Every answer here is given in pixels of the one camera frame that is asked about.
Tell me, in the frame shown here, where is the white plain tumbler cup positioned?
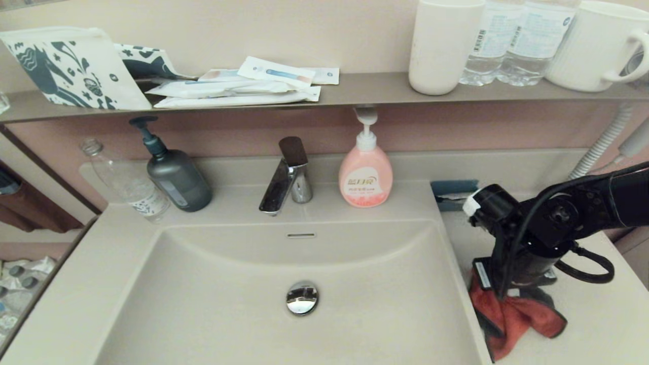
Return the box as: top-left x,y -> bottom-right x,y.
408,0 -> 486,96

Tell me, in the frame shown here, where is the small white teal-print pouch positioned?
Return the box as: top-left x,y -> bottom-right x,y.
115,44 -> 198,82

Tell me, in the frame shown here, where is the grey hair dryer handle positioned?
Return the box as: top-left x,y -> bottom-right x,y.
619,118 -> 649,159

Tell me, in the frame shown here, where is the chrome faucet with brown lever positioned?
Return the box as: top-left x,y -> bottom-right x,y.
259,136 -> 313,216

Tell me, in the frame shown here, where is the large white teal-print pouch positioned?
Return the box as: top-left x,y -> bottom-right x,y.
0,27 -> 153,111

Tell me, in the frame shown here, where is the long white sealed packet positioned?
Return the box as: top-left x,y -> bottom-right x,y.
146,80 -> 306,99
154,86 -> 322,110

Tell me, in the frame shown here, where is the pink hand soap pump bottle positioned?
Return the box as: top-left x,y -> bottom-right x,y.
338,107 -> 393,208

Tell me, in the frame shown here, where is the clear empty plastic bottle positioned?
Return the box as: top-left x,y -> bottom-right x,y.
80,138 -> 172,224

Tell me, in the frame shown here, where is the chrome drain stopper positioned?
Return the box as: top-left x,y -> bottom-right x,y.
285,281 -> 319,316

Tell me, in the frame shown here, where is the grey wall shelf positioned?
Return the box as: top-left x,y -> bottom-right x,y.
0,72 -> 649,125

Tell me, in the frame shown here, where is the small white sachet with logo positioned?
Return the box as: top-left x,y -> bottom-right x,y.
305,67 -> 340,86

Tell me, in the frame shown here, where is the white ribbed mug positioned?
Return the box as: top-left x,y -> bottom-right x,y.
546,0 -> 649,93

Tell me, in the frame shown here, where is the brown hanging towel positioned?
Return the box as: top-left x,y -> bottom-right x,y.
0,162 -> 84,234

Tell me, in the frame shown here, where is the white packet with pink print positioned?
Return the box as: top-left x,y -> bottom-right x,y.
199,69 -> 244,83

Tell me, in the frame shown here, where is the blue soap tray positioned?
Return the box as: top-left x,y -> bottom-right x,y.
431,179 -> 480,211

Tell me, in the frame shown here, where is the dark grey pump bottle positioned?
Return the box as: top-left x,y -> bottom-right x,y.
129,117 -> 212,212

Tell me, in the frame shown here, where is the white toothbrush packet blue print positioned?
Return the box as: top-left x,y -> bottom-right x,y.
237,57 -> 316,89

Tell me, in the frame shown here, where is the clear water bottle white label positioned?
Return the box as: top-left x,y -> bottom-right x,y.
497,0 -> 581,87
460,0 -> 525,86

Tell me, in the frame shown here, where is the white coiled cord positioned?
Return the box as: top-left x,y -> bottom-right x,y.
568,104 -> 634,181

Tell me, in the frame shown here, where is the beige sink basin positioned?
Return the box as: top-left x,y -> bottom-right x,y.
91,219 -> 490,365

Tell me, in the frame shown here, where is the shrink-wrapped water bottle pack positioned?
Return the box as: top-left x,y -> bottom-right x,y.
0,256 -> 57,345

